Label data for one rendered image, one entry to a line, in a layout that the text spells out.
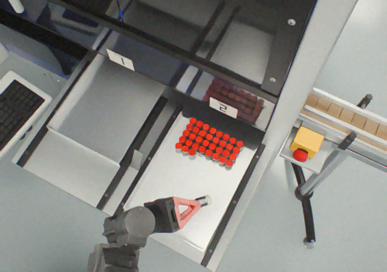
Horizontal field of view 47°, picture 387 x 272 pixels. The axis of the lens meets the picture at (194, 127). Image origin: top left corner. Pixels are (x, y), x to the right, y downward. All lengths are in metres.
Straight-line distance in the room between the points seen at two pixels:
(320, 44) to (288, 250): 1.50
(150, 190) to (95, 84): 0.40
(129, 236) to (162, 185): 0.56
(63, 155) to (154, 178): 0.29
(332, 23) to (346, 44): 1.90
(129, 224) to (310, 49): 0.46
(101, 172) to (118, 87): 0.29
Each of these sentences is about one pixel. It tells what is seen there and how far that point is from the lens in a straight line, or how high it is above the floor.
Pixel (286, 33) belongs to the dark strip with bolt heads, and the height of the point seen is 1.46.
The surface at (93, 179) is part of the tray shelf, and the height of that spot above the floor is 0.88.
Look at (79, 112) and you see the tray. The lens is 1.46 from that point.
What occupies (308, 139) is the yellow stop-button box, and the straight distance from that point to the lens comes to 1.25.
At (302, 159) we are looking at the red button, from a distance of 1.25.
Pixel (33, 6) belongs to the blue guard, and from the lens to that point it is 1.42.
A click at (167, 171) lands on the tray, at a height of 0.88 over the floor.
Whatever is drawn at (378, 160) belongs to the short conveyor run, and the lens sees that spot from 1.43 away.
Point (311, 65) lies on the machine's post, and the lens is 0.91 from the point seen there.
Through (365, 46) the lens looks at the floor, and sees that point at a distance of 2.73.
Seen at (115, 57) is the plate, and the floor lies 1.02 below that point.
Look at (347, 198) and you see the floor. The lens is 2.34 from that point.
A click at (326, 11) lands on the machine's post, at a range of 0.78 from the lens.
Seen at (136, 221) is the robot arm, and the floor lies 1.39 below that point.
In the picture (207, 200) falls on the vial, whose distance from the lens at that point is 0.97.
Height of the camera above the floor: 2.17
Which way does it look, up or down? 68 degrees down
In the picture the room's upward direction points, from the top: 2 degrees counter-clockwise
